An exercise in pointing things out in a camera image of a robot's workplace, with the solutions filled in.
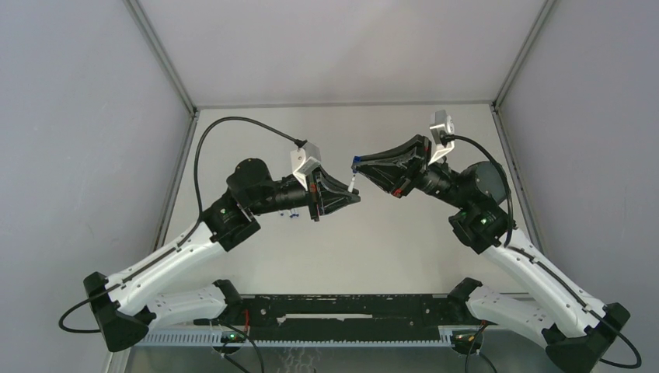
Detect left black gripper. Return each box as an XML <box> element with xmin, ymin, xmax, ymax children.
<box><xmin>249</xmin><ymin>166</ymin><xmax>360</xmax><ymax>221</ymax></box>

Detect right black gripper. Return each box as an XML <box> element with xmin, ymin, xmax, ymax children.
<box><xmin>353</xmin><ymin>134</ymin><xmax>470</xmax><ymax>211</ymax></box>

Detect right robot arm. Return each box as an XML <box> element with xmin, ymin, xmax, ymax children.
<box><xmin>352</xmin><ymin>135</ymin><xmax>630</xmax><ymax>372</ymax></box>

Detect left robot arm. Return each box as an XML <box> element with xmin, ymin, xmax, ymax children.
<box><xmin>83</xmin><ymin>159</ymin><xmax>360</xmax><ymax>352</ymax></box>

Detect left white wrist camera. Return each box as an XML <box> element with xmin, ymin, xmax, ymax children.
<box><xmin>290</xmin><ymin>142</ymin><xmax>321</xmax><ymax>190</ymax></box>

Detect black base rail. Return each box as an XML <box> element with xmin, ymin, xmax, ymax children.
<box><xmin>230</xmin><ymin>294</ymin><xmax>480</xmax><ymax>343</ymax></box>

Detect left black camera cable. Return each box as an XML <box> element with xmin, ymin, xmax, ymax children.
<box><xmin>58</xmin><ymin>116</ymin><xmax>309</xmax><ymax>334</ymax></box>

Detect black camera cable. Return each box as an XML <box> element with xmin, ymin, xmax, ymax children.
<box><xmin>58</xmin><ymin>116</ymin><xmax>309</xmax><ymax>334</ymax></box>
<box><xmin>440</xmin><ymin>134</ymin><xmax>643</xmax><ymax>370</ymax></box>

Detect right black camera cable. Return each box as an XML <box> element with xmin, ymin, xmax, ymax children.
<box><xmin>440</xmin><ymin>134</ymin><xmax>643</xmax><ymax>370</ymax></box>

